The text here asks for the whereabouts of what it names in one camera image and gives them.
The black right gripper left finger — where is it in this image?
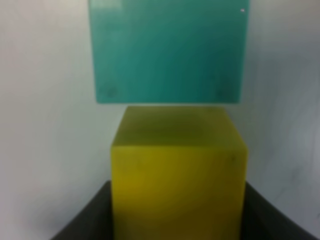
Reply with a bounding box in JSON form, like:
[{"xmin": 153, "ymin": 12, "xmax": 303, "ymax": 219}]
[{"xmin": 53, "ymin": 181, "xmax": 114, "ymax": 240}]

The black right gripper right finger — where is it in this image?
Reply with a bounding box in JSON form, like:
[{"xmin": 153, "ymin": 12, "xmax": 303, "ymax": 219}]
[{"xmin": 240, "ymin": 183, "xmax": 317, "ymax": 240}]

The yellow cube block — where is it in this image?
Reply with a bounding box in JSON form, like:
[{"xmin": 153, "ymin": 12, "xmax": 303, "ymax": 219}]
[{"xmin": 110, "ymin": 106, "xmax": 248, "ymax": 240}]

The teal cube block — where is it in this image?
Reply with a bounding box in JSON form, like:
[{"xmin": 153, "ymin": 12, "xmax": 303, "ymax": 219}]
[{"xmin": 88, "ymin": 0, "xmax": 250, "ymax": 104}]

